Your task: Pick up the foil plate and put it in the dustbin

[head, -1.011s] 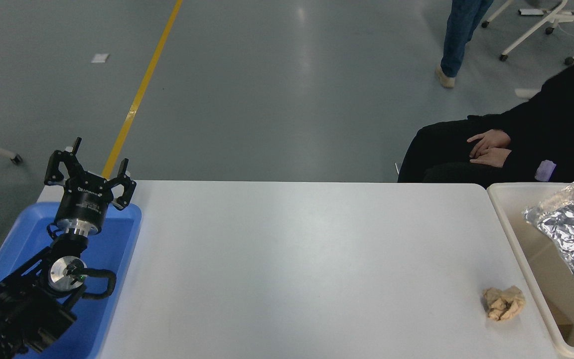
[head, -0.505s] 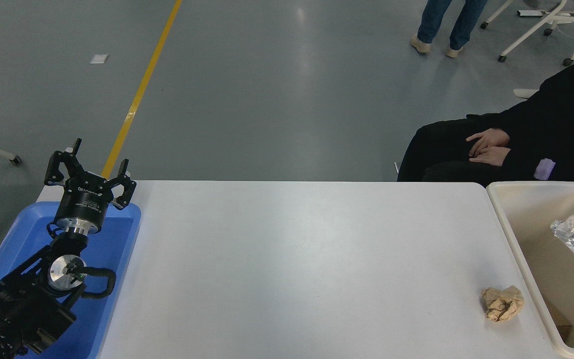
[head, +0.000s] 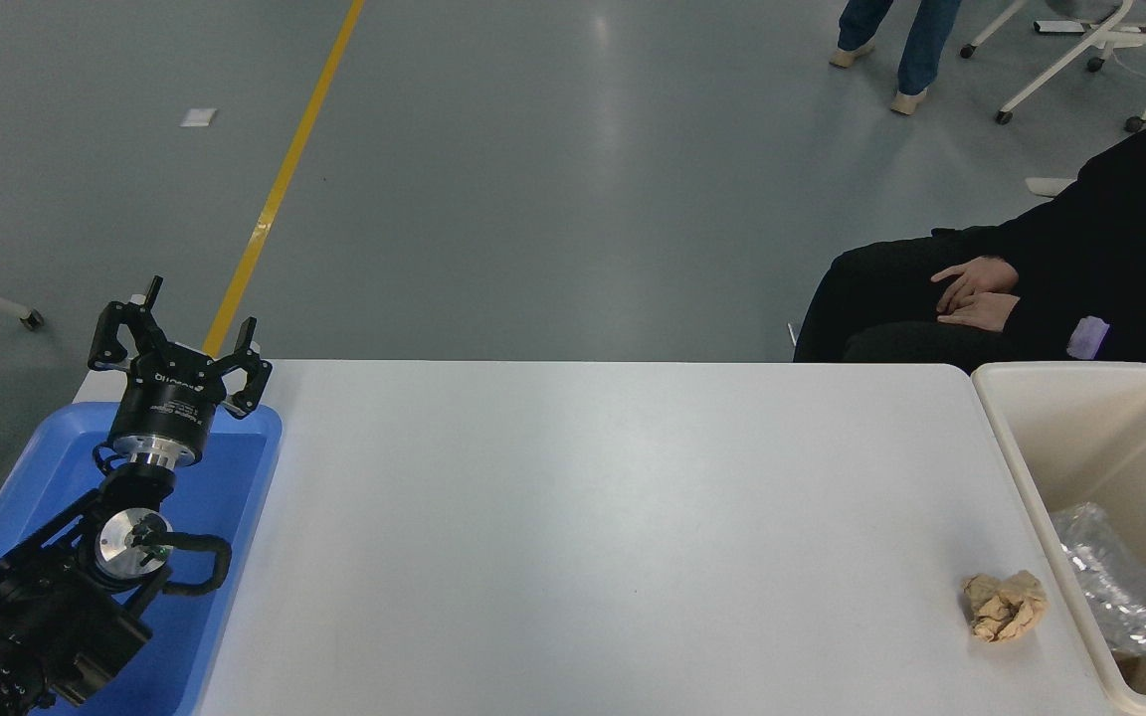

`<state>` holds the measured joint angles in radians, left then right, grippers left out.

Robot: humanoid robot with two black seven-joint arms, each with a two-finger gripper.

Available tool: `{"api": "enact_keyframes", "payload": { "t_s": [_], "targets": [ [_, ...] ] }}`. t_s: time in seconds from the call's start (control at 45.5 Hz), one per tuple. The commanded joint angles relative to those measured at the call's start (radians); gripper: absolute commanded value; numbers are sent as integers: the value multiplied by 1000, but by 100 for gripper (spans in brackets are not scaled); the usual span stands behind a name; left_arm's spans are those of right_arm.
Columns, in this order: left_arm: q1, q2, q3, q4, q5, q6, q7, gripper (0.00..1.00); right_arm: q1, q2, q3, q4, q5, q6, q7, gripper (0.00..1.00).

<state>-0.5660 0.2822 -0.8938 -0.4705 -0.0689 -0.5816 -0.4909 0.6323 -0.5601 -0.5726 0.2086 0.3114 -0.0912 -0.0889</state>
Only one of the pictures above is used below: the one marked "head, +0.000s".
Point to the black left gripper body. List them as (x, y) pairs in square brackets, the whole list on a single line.
[(167, 398)]

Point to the silver foil plate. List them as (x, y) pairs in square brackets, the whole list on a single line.
[(1120, 587)]

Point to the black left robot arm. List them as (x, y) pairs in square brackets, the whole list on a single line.
[(46, 617)]

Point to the person's right hand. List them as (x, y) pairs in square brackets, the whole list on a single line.
[(981, 276)]

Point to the person's left hand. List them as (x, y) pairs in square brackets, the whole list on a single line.
[(986, 313)]

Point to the blue plastic tray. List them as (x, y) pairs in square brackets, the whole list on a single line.
[(235, 497)]

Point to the white paper scrap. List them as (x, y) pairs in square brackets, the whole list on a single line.
[(198, 117)]

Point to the walking person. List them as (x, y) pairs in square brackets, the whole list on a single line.
[(926, 45)]

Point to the large pale bin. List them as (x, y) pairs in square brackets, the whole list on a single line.
[(1031, 438)]

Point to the crumpled tan paper ball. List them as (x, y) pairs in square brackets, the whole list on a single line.
[(1006, 607)]

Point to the white flat floor piece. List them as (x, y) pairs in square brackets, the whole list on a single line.
[(1049, 186)]

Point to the seated person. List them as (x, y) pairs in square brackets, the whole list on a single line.
[(1110, 229)]

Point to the white wheeled chair base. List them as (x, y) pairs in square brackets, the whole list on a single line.
[(1100, 38)]

